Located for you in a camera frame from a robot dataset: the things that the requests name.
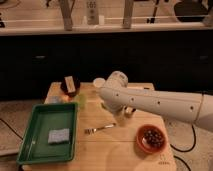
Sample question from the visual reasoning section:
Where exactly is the silver metal fork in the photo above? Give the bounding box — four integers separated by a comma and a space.
84, 123, 116, 135

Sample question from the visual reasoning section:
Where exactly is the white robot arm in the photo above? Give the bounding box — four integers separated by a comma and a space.
99, 71, 213, 132

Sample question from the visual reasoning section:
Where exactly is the orange bowl with dark beans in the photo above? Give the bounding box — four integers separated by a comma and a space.
136, 124, 167, 154

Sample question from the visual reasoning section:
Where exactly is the wooden table board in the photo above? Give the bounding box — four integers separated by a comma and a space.
23, 83, 176, 171

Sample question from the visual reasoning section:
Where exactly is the white plastic cup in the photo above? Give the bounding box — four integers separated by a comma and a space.
93, 78, 105, 88

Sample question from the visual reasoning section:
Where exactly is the light green small cup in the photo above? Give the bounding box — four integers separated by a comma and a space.
75, 94, 86, 109

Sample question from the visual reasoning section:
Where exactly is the orange small object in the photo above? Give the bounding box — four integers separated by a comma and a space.
60, 95, 70, 103

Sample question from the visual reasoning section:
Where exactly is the blue sponge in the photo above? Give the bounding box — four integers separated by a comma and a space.
48, 128, 70, 144

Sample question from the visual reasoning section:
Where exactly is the green plastic tray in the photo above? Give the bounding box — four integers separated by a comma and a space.
17, 103, 78, 165

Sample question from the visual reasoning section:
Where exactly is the black cable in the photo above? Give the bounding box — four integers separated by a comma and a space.
169, 123, 201, 171

